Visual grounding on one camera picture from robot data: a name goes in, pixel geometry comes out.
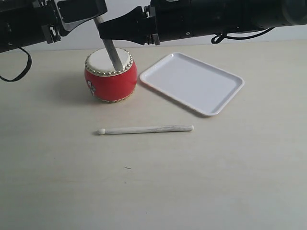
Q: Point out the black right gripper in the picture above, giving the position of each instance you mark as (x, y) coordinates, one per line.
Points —
(172, 21)

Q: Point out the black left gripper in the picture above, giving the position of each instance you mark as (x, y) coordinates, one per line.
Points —
(28, 22)

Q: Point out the white drumstick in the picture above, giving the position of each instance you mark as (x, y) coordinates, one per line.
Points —
(138, 130)
(109, 45)

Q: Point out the white drumstick front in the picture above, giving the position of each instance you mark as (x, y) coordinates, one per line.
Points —
(138, 130)

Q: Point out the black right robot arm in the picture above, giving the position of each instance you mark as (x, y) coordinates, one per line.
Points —
(221, 18)

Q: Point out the small red drum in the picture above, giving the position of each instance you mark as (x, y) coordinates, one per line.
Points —
(106, 83)

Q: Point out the white plastic tray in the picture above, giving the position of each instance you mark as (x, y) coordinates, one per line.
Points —
(204, 88)

